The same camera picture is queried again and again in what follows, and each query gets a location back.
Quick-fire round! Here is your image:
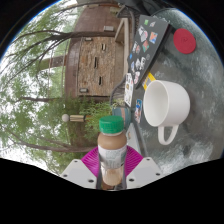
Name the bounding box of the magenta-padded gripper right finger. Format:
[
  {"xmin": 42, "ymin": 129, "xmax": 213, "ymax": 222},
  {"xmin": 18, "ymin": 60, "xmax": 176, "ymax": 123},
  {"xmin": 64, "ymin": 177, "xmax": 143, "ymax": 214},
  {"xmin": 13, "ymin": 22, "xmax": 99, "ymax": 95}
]
[{"xmin": 123, "ymin": 145, "xmax": 164, "ymax": 190}]

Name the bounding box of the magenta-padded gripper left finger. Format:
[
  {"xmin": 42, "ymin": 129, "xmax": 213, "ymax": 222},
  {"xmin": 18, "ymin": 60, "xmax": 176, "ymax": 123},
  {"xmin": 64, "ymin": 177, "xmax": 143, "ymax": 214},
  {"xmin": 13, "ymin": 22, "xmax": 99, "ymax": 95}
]
[{"xmin": 60, "ymin": 146, "xmax": 102, "ymax": 190}]

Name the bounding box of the green-capped brown drink bottle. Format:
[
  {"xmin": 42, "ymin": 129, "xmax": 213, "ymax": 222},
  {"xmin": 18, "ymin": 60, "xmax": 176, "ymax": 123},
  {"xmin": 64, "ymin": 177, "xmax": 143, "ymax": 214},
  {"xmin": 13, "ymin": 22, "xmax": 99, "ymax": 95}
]
[{"xmin": 97, "ymin": 115, "xmax": 129, "ymax": 188}]

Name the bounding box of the silver laptop with stickers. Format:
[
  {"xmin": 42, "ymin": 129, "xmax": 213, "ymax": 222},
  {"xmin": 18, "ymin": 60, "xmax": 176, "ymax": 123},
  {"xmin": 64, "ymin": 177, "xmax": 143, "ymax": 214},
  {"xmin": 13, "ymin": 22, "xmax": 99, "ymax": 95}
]
[{"xmin": 126, "ymin": 122, "xmax": 143, "ymax": 153}]

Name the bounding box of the leaning slim tree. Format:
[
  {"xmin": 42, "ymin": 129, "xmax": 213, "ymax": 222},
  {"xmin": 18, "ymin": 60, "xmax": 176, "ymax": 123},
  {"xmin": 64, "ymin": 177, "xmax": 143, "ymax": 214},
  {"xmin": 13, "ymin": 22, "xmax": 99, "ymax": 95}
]
[{"xmin": 0, "ymin": 93, "xmax": 101, "ymax": 168}]

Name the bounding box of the small blue sticker sheet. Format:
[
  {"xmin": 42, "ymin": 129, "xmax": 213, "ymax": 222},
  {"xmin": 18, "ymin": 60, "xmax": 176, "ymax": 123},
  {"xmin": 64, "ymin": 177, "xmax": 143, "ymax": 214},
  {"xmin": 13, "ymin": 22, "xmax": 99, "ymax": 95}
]
[{"xmin": 134, "ymin": 98, "xmax": 144, "ymax": 124}]

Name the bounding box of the green plant in blue pot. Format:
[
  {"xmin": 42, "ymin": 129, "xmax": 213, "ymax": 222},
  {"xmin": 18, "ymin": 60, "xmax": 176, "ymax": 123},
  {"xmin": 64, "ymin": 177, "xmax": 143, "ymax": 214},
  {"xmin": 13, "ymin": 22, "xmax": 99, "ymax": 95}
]
[{"xmin": 79, "ymin": 99, "xmax": 133, "ymax": 134}]

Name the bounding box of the white ceramic mug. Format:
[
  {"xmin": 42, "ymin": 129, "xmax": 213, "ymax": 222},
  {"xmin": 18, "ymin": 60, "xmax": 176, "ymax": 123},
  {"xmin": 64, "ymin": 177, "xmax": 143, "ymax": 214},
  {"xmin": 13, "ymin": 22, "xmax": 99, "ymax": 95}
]
[{"xmin": 142, "ymin": 79, "xmax": 191, "ymax": 146}]

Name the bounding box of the white sticker sheet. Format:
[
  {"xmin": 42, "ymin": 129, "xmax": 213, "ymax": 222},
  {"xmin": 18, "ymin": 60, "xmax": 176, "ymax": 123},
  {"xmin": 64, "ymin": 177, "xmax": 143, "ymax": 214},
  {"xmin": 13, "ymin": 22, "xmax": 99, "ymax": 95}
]
[{"xmin": 123, "ymin": 72, "xmax": 135, "ymax": 108}]

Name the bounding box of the yellow card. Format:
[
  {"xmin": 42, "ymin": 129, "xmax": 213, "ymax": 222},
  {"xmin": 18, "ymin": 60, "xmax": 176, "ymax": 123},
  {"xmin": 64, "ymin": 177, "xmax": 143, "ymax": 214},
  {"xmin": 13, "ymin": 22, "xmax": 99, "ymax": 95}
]
[{"xmin": 142, "ymin": 71, "xmax": 157, "ymax": 92}]

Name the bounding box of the black laptop with stickers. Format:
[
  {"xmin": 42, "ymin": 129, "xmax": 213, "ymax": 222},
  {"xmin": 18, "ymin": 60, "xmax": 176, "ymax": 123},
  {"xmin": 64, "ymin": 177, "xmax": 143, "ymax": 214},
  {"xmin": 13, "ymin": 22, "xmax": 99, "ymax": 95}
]
[{"xmin": 127, "ymin": 14, "xmax": 173, "ymax": 90}]

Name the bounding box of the flat round red coaster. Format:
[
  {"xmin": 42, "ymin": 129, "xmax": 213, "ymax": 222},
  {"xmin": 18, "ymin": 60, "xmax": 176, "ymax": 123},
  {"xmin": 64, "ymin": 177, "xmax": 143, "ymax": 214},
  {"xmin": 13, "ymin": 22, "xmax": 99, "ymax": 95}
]
[{"xmin": 172, "ymin": 27, "xmax": 197, "ymax": 55}]

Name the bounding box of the dark forked tree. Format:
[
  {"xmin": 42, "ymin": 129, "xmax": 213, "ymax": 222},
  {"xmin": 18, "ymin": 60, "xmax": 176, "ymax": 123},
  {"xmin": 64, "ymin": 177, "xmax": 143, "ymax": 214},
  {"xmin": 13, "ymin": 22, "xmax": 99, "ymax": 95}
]
[{"xmin": 0, "ymin": 13, "xmax": 118, "ymax": 74}]

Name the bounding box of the globe-topped wooden lamp post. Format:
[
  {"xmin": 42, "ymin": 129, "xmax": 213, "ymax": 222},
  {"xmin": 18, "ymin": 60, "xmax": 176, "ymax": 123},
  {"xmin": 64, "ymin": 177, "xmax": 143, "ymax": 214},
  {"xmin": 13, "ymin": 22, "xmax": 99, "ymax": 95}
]
[{"xmin": 61, "ymin": 113, "xmax": 88, "ymax": 123}]

